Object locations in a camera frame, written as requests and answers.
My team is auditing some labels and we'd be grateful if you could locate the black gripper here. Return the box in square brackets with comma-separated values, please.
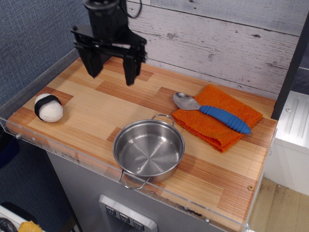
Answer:
[70, 4, 147, 86]

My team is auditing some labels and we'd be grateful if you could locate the silver metal pot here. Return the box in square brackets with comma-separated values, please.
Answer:
[112, 115, 185, 189]

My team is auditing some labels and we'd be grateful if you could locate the white black sushi toy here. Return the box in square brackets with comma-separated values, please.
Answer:
[34, 93, 63, 122]

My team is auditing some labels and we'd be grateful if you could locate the silver button panel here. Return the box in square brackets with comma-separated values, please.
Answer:
[99, 194, 158, 232]

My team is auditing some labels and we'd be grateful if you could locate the silver cabinet front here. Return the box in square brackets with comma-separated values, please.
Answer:
[47, 152, 220, 232]

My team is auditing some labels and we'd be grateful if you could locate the blue handled metal spoon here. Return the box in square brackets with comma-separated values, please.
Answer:
[173, 92, 251, 134]

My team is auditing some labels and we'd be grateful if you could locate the white aluminium box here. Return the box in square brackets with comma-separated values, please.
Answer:
[264, 91, 309, 195]

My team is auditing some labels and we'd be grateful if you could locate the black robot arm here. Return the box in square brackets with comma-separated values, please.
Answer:
[71, 0, 147, 86]

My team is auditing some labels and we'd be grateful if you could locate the orange rag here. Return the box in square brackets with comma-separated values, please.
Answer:
[172, 85, 263, 152]

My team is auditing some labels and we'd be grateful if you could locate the clear acrylic guard rail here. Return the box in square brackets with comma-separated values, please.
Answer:
[0, 35, 278, 232]

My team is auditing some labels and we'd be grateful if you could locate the black cable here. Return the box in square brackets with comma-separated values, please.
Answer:
[119, 0, 143, 19]

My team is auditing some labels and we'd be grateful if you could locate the dark right post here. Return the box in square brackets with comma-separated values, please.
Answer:
[271, 15, 309, 120]

